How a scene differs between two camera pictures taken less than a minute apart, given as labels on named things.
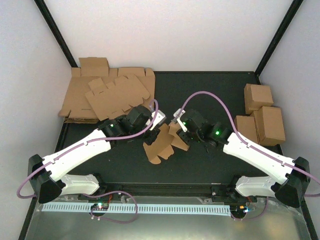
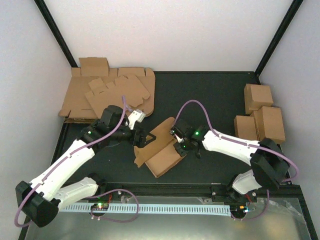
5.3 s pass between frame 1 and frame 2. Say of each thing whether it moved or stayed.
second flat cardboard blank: stayed
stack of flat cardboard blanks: stayed
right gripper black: moved
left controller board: stayed
